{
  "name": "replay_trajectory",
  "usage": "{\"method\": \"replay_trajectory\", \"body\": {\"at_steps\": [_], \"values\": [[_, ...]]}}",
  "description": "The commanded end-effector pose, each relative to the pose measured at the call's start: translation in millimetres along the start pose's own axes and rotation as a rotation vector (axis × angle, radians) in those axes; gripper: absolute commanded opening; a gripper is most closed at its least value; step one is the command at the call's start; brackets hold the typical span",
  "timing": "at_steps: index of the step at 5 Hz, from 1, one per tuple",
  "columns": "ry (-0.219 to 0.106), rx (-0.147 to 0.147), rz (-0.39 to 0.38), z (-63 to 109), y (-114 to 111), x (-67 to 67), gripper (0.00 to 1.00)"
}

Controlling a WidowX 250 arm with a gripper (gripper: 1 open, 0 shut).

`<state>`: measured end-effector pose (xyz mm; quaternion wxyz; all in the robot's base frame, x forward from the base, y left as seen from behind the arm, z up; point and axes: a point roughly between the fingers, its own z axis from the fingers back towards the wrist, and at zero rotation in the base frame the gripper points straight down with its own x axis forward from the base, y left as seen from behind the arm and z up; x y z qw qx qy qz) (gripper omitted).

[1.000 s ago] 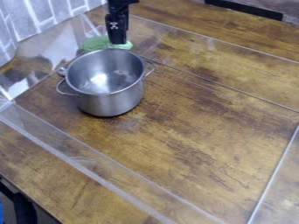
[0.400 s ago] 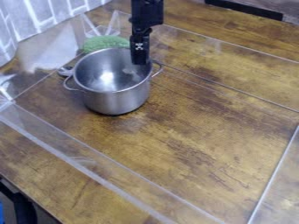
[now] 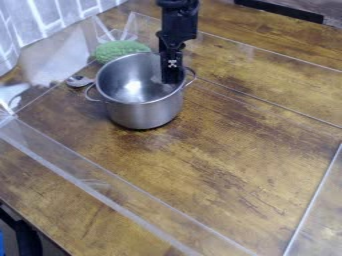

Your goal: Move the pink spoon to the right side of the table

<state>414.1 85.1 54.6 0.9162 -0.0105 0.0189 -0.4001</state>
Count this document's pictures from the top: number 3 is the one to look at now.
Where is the grey white patterned curtain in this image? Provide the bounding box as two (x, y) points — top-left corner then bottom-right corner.
(0, 0), (128, 76)

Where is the green bumpy toy vegetable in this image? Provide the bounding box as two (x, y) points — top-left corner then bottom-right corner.
(93, 40), (151, 64)

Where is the black bar at back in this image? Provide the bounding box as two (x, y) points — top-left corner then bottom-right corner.
(234, 0), (325, 24)

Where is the pink handled spoon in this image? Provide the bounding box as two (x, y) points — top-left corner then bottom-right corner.
(65, 75), (93, 88)

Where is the stainless steel pot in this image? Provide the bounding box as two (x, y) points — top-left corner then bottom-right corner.
(85, 52), (196, 130)

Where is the clear acrylic barrier panel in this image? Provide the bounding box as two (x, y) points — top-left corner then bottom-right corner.
(0, 11), (259, 256)

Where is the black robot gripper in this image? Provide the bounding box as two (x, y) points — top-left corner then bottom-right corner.
(156, 0), (200, 84)

